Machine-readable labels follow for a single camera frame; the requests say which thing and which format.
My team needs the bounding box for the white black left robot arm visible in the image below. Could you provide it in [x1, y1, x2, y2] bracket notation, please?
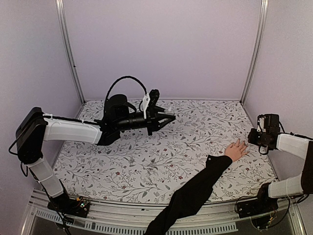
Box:
[11, 90, 176, 212]

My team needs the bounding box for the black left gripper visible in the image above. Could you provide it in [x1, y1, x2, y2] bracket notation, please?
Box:
[115, 105, 176, 135]

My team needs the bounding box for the aluminium frame post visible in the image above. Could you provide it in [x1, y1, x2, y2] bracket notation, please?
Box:
[240, 0, 269, 106]
[55, 0, 86, 104]

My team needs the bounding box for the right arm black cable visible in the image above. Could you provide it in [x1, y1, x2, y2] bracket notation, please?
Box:
[258, 119, 286, 155]

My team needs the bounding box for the black sleeved forearm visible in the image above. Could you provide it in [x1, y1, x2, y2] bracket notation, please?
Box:
[145, 155, 232, 235]

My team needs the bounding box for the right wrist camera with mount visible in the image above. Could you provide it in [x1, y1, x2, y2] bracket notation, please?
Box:
[257, 114, 280, 134]

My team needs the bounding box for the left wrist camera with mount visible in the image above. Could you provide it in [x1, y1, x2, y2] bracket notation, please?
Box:
[142, 89, 159, 119]

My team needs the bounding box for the left aluminium frame post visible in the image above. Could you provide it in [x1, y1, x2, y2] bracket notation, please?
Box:
[55, 0, 86, 104]

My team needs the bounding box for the aluminium front rail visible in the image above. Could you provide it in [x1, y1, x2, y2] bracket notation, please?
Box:
[21, 190, 307, 235]

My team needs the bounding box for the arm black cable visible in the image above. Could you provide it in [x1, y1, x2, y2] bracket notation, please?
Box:
[104, 75, 147, 103]
[258, 119, 286, 155]

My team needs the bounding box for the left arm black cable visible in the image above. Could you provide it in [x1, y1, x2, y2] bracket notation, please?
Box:
[104, 75, 147, 103]

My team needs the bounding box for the person's bare hand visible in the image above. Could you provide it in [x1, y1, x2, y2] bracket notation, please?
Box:
[224, 139, 249, 162]

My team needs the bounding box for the right aluminium frame post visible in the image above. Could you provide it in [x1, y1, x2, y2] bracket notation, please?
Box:
[240, 0, 269, 106]

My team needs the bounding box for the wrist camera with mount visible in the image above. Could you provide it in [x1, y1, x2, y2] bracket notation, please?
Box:
[142, 89, 159, 119]
[257, 114, 280, 134]

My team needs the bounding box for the floral patterned table mat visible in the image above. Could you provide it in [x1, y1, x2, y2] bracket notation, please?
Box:
[50, 98, 278, 205]

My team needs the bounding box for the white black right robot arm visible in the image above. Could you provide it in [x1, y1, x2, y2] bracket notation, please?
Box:
[248, 128, 313, 213]

